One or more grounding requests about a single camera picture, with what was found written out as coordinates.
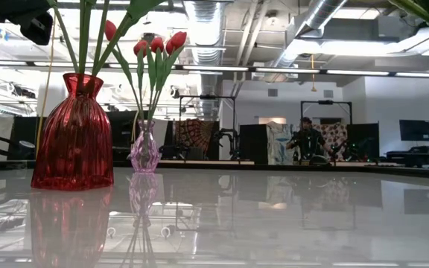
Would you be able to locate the long green stem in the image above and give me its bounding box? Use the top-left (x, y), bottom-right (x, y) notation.
top-left (94, 0), bottom-right (168, 77)

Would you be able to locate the red glass vase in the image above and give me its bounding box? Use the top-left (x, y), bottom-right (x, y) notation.
top-left (31, 72), bottom-right (115, 192)

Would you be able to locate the purple glass vase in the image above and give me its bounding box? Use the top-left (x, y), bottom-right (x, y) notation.
top-left (130, 118), bottom-right (162, 174)

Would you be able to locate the black partition panel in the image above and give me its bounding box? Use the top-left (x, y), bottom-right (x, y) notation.
top-left (13, 117), bottom-right (48, 160)
top-left (346, 122), bottom-right (381, 161)
top-left (238, 124), bottom-right (270, 165)

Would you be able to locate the black lamp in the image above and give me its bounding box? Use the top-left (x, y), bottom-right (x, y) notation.
top-left (0, 133), bottom-right (37, 161)

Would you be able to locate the patterned mandala tapestry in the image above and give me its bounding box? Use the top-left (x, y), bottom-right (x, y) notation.
top-left (172, 118), bottom-right (221, 161)

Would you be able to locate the white blue cloth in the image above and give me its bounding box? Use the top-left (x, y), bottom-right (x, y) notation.
top-left (268, 121), bottom-right (297, 165)

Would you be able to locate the person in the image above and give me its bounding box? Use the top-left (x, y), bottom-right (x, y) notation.
top-left (286, 116), bottom-right (334, 165)

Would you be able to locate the black desk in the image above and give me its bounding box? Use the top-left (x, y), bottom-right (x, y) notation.
top-left (385, 118), bottom-right (429, 168)

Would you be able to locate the long yellow cable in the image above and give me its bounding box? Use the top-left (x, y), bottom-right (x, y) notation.
top-left (34, 14), bottom-right (58, 150)

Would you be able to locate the silver ventilation duct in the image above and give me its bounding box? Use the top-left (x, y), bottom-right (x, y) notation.
top-left (264, 0), bottom-right (349, 81)
top-left (182, 0), bottom-right (227, 121)

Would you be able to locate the black rig frame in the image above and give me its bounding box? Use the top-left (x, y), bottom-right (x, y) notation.
top-left (178, 94), bottom-right (238, 162)
top-left (299, 98), bottom-right (354, 130)

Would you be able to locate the dark wall monitor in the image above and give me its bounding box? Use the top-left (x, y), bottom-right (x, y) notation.
top-left (399, 118), bottom-right (429, 141)

